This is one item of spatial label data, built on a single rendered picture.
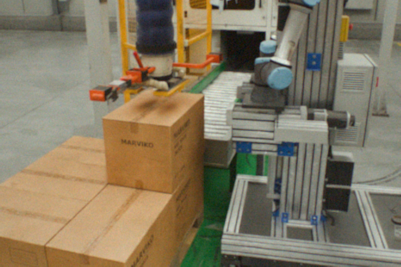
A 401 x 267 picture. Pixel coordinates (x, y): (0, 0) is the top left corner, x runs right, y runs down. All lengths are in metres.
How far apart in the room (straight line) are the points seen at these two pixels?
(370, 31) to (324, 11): 9.35
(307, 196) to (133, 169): 1.06
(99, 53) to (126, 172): 1.69
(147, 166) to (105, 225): 0.41
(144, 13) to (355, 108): 1.25
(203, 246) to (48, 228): 1.10
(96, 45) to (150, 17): 1.61
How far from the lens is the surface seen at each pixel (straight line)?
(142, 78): 2.18
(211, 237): 2.94
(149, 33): 2.31
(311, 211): 2.73
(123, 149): 2.34
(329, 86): 2.43
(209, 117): 3.47
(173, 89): 2.34
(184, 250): 2.79
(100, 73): 3.89
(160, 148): 2.24
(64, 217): 2.24
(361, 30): 11.63
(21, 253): 2.19
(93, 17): 3.82
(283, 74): 2.08
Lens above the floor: 1.71
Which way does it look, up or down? 20 degrees down
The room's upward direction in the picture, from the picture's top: straight up
